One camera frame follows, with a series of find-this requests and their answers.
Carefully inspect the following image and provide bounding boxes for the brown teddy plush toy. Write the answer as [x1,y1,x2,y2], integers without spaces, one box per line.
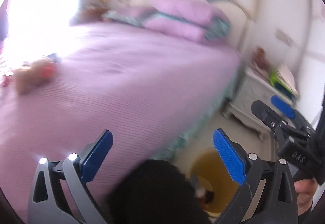
[13,57,58,95]

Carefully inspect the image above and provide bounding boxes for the black cloth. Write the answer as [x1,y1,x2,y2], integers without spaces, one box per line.
[205,190,214,204]

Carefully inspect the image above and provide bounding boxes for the white tissue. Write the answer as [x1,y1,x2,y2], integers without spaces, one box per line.
[195,187,207,199]

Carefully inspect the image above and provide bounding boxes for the grey blue sock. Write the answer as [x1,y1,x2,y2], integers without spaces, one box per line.
[188,174,200,190]

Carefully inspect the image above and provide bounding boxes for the red snack wrapper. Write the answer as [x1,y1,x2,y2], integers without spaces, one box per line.
[1,75,12,88]

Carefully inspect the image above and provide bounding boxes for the yellow plastic trash bin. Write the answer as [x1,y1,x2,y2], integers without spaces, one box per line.
[186,149,239,218]

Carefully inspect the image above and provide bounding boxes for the person's right hand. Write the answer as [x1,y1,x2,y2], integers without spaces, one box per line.
[294,179,318,216]

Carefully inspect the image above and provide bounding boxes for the white nightstand with drawers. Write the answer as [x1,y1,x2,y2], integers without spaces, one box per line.
[222,66,298,140]

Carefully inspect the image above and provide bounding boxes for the items on nightstand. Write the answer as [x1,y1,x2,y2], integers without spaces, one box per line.
[252,46,298,100]

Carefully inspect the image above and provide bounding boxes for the person's dark trousers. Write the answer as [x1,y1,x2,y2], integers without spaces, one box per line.
[107,160,210,223]

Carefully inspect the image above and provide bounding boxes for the purple dotted bed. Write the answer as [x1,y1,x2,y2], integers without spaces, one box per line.
[1,23,241,220]

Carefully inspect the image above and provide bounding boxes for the blue white tissue box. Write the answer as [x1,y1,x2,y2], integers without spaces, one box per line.
[47,53,61,64]

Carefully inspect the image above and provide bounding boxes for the purple pillow teal ruffle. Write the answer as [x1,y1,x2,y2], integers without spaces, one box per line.
[101,6,157,27]

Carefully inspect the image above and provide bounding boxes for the wooden desk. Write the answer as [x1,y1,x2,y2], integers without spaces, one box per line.
[70,7,109,26]

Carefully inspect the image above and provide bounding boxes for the sliding glass balcony door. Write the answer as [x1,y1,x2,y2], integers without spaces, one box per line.
[3,0,79,64]

